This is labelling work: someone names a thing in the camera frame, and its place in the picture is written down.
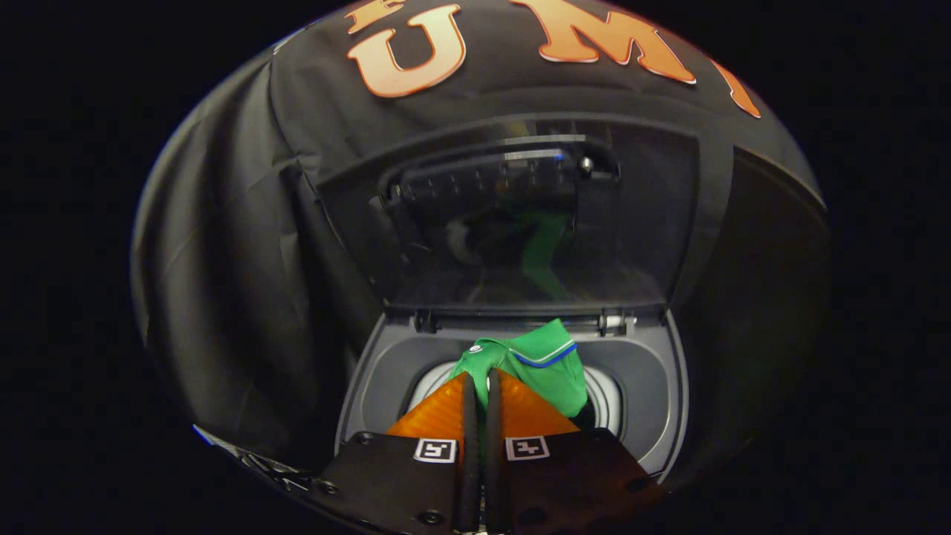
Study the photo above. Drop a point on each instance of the transparent washing machine lid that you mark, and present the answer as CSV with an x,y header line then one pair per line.
x,y
631,223

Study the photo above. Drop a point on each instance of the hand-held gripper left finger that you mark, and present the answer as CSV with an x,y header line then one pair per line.
x,y
468,461

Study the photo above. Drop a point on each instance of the green polo shirt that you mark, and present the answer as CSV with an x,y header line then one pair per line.
x,y
550,379

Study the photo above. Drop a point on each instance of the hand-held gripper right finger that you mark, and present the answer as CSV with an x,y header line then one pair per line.
x,y
493,461

